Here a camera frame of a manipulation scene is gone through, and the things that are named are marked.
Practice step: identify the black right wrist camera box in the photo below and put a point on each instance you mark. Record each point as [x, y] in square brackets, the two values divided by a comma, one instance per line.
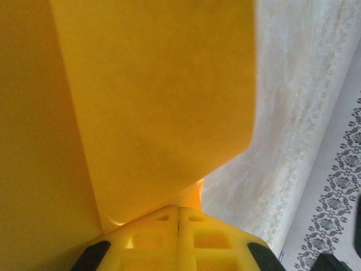
[357, 220]

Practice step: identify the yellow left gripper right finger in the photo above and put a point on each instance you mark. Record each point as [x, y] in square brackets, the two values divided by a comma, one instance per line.
[214, 245]

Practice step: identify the orange paper sheet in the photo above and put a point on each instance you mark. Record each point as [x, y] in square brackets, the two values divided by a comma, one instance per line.
[141, 98]

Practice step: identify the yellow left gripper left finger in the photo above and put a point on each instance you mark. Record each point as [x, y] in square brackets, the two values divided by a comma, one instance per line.
[146, 245]

